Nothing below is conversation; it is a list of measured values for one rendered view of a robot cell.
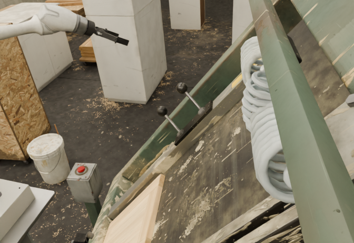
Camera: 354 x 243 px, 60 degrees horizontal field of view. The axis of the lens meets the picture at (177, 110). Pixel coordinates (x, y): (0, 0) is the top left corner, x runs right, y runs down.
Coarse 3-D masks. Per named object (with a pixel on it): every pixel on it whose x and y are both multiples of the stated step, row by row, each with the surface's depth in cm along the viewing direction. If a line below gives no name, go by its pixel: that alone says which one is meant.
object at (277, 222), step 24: (264, 72) 31; (264, 96) 29; (336, 120) 37; (336, 144) 35; (240, 216) 48; (264, 216) 45; (288, 216) 40; (216, 240) 50; (240, 240) 45; (264, 240) 42; (288, 240) 41
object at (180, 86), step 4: (180, 84) 100; (184, 84) 100; (176, 88) 101; (180, 88) 100; (184, 88) 100; (180, 92) 101; (184, 92) 101; (188, 96) 101; (192, 100) 100; (196, 104) 100; (200, 108) 99; (204, 108) 99; (200, 112) 99
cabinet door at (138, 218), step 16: (160, 176) 110; (144, 192) 115; (160, 192) 105; (128, 208) 122; (144, 208) 106; (112, 224) 128; (128, 224) 112; (144, 224) 97; (112, 240) 117; (128, 240) 102; (144, 240) 90
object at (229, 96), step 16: (256, 64) 86; (240, 80) 89; (224, 96) 93; (240, 96) 92; (224, 112) 96; (208, 128) 100; (192, 144) 105; (160, 160) 113; (176, 160) 110; (144, 176) 119; (128, 192) 126; (112, 208) 134
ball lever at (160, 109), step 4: (160, 108) 106; (164, 108) 107; (160, 112) 106; (164, 112) 106; (168, 116) 107; (168, 120) 107; (172, 124) 106; (176, 128) 106; (180, 132) 105; (180, 136) 105
